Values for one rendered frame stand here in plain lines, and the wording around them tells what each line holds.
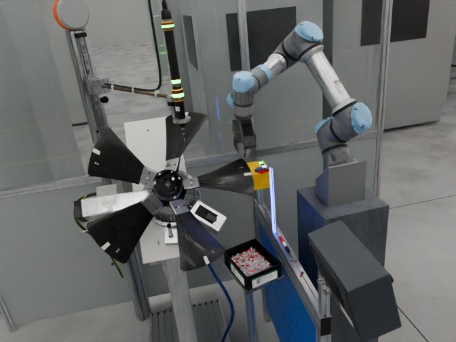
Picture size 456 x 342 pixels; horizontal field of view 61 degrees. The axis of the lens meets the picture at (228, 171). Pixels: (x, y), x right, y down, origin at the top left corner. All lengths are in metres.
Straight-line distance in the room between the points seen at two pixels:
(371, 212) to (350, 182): 0.15
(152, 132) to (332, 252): 1.17
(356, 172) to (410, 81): 3.99
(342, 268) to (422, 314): 1.79
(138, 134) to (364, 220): 1.12
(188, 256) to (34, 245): 1.35
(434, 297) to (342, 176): 1.42
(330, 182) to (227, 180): 0.44
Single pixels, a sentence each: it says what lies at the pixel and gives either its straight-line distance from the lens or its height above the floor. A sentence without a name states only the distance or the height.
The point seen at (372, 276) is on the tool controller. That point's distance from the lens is 1.02.
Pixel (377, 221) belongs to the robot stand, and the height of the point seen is 0.93.
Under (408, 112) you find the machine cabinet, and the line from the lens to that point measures 5.79.
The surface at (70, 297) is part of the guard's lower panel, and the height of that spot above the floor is 0.18.
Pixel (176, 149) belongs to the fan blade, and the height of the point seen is 1.31.
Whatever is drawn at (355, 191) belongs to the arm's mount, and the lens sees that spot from 1.80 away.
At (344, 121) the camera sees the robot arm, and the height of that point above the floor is 1.36.
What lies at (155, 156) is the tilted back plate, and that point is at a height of 1.21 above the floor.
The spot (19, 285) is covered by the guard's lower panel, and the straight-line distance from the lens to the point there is 2.88.
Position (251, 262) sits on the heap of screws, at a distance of 1.70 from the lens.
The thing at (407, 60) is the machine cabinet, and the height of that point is 0.92.
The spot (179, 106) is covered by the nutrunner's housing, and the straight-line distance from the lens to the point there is 1.52.
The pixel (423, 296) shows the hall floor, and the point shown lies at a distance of 2.94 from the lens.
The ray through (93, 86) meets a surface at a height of 1.55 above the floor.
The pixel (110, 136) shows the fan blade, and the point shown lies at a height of 1.40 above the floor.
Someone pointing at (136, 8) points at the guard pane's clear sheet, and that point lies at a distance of 2.21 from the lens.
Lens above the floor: 1.88
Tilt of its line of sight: 24 degrees down
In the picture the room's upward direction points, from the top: 6 degrees counter-clockwise
